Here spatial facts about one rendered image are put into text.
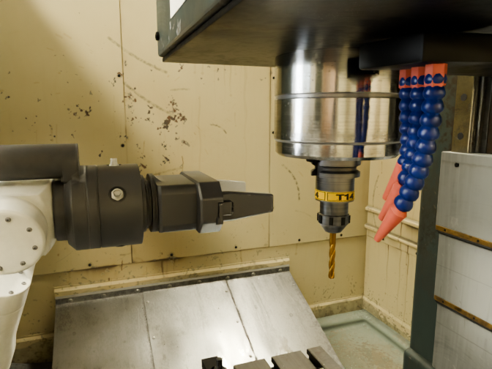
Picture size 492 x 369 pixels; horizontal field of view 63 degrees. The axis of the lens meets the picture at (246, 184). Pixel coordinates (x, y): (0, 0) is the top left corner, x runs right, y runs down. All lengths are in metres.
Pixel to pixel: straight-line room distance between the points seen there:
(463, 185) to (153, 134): 0.99
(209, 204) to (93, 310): 1.17
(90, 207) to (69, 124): 1.05
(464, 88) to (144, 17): 1.01
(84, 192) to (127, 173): 0.05
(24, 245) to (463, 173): 0.81
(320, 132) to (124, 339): 1.14
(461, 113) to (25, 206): 0.83
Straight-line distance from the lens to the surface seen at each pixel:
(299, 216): 1.70
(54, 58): 1.47
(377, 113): 0.47
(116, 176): 0.43
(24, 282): 0.50
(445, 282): 1.04
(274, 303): 1.60
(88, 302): 1.58
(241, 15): 0.31
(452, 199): 0.98
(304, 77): 0.47
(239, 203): 0.43
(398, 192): 0.41
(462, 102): 0.97
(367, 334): 1.89
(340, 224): 0.53
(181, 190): 0.42
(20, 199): 0.42
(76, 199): 0.42
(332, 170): 0.51
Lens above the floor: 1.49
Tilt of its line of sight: 10 degrees down
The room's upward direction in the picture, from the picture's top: straight up
